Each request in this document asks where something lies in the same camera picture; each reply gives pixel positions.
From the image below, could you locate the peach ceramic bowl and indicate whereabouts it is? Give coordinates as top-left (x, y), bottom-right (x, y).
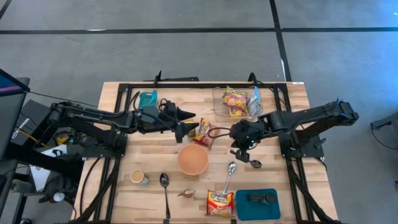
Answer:
top-left (177, 142), bottom-right (210, 176)

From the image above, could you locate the grey furniture leg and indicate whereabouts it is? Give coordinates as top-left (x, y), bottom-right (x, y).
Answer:
top-left (369, 111), bottom-right (398, 131)

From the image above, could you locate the red orange ramen packet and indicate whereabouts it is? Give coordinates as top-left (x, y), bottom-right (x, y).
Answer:
top-left (205, 189), bottom-right (234, 218)

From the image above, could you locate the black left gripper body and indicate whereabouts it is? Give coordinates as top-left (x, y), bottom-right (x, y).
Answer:
top-left (136, 100), bottom-right (185, 144)

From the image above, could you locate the computer monitor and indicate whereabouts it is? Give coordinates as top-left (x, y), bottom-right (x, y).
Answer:
top-left (0, 68), bottom-right (31, 161)

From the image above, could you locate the small cup with brown liquid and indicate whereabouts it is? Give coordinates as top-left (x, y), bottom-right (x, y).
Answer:
top-left (129, 169), bottom-right (150, 185)

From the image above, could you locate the black equipment case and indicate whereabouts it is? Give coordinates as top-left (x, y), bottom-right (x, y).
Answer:
top-left (11, 98), bottom-right (55, 147)

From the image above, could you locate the green lime chili ramen packet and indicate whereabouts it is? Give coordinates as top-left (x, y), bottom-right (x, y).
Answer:
top-left (221, 86), bottom-right (249, 113)

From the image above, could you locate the dark red ramen packet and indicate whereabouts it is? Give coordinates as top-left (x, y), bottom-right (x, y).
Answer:
top-left (192, 117), bottom-right (220, 149)

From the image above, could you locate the blue ramen packet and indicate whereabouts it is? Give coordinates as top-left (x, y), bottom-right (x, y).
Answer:
top-left (246, 86), bottom-right (262, 116)

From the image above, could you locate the white paper sheet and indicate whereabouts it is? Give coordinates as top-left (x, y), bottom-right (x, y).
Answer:
top-left (30, 144), bottom-right (68, 192)

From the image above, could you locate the teal plastic cup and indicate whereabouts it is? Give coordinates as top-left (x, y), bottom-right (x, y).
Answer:
top-left (137, 90), bottom-right (159, 110)

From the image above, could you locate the silver metal spoon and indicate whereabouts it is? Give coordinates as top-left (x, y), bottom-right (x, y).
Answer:
top-left (222, 161), bottom-right (238, 195)

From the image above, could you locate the thyme spice jar black cap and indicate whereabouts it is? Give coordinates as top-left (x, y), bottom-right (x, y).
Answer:
top-left (260, 192), bottom-right (277, 205)

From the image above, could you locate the dark long handled spoon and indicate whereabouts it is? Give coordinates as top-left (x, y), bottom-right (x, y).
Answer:
top-left (159, 172), bottom-right (172, 220)

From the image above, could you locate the teal plastic tray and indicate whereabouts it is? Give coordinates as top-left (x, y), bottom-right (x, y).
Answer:
top-left (234, 188), bottom-right (281, 222)

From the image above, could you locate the clear plastic container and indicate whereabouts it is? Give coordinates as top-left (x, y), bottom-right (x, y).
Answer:
top-left (212, 86), bottom-right (264, 122)

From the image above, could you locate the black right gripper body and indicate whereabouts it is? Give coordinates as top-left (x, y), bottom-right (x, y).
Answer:
top-left (229, 119), bottom-right (272, 149)

